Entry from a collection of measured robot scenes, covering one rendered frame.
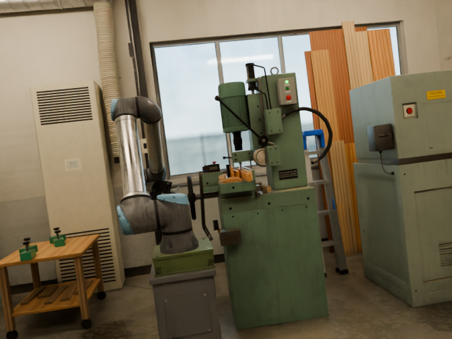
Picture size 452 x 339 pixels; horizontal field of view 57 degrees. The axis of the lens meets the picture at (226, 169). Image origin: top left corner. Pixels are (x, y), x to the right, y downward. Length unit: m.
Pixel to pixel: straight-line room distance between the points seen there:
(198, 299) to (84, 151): 2.06
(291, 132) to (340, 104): 1.57
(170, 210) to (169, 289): 0.36
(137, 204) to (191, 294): 0.48
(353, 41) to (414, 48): 0.70
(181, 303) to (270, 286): 0.78
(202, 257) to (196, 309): 0.24
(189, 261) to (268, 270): 0.74
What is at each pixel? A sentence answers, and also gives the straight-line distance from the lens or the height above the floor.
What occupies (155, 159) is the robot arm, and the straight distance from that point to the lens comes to 2.56.
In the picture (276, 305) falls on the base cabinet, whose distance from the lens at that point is 2.69.
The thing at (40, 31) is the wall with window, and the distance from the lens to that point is 4.25.
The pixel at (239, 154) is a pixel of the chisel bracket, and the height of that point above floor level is 1.05.
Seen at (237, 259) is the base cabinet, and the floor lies 0.43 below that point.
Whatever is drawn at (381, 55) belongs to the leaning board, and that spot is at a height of 1.80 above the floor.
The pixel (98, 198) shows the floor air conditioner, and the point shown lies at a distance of 3.72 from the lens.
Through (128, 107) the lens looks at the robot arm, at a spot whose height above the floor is 1.37.
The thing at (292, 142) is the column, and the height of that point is 1.08.
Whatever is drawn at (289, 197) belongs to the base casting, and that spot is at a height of 0.76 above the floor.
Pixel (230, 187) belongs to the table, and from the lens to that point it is 2.41.
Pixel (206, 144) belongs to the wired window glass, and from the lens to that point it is 4.03.
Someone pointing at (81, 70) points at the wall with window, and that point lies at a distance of 4.10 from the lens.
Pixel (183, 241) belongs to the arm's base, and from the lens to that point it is 2.01.
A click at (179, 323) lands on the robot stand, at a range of 2.06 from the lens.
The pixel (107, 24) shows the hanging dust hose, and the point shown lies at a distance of 3.99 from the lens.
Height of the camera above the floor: 1.10
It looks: 3 degrees down
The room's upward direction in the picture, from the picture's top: 7 degrees counter-clockwise
